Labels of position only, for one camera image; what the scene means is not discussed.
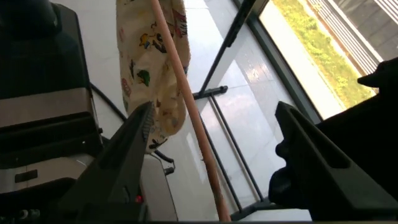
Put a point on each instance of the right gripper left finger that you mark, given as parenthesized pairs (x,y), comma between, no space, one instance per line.
(118,174)

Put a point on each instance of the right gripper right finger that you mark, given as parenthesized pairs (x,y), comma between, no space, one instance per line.
(329,180)

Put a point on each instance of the black t-shirt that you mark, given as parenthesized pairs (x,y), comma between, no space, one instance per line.
(367,133)

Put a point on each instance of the pink clothes hanger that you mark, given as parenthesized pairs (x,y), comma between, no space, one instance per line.
(192,112)

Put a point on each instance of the cream printed garment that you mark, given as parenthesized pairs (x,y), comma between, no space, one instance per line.
(146,77)

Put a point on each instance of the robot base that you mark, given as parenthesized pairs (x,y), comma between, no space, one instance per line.
(40,105)

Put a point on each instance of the black clothes rack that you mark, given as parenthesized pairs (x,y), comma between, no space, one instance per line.
(231,32)

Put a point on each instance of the window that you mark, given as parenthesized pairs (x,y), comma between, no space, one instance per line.
(311,81)

